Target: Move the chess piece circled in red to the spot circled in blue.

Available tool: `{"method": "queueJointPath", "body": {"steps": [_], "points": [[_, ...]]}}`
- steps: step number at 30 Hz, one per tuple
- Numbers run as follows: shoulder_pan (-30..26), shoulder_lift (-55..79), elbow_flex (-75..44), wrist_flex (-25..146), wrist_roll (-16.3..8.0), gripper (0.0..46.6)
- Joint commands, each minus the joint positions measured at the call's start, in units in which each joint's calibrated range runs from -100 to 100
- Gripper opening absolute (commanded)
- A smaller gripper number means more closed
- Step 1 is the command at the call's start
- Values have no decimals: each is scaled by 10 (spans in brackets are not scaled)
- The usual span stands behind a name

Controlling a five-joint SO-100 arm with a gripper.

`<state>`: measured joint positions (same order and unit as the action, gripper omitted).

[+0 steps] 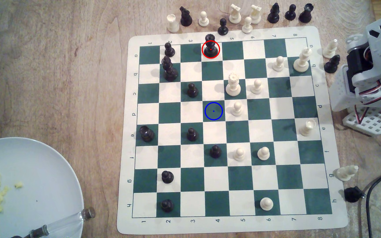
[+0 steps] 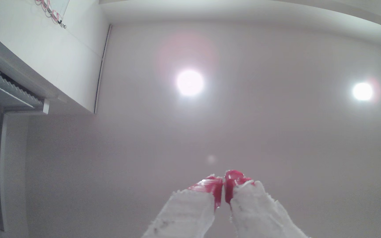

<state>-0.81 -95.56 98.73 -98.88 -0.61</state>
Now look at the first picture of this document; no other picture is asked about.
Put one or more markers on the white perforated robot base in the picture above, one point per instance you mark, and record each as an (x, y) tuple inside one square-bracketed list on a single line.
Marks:
[(372, 125)]

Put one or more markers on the black pawn chess piece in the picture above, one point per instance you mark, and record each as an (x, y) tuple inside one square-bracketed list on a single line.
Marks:
[(290, 14), (167, 177), (192, 135), (169, 50), (223, 28), (215, 151), (192, 91), (167, 205)]

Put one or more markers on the white pawn chess piece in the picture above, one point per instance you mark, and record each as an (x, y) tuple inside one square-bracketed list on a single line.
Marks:
[(239, 154), (263, 153), (247, 26), (266, 204), (257, 87), (278, 64), (203, 19), (236, 109)]

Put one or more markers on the black king chess piece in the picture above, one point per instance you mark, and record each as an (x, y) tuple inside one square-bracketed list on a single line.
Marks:
[(170, 71)]

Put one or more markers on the white queen chess piece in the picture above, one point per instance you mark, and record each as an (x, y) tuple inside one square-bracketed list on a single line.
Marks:
[(233, 86)]

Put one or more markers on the green white chess board mat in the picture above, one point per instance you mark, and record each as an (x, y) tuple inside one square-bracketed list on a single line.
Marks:
[(190, 180)]

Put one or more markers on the white rook chess piece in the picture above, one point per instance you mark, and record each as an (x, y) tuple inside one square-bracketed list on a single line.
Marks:
[(307, 129), (173, 23)]

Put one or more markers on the black knight chess piece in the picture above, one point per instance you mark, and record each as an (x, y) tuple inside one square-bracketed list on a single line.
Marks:
[(186, 18)]

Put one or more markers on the white bishop chess piece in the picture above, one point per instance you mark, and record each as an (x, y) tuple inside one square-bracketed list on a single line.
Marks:
[(329, 50)]

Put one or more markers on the toppled white knight chess piece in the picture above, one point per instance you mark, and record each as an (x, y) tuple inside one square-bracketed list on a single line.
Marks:
[(345, 173)]

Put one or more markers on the toppled black chess piece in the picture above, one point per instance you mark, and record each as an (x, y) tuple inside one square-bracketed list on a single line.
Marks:
[(353, 195)]

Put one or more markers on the pale blue round plate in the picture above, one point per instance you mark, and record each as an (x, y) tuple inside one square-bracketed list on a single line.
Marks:
[(45, 185)]

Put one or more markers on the small yellow food crumb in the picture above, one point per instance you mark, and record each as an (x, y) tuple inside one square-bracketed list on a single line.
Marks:
[(18, 184)]

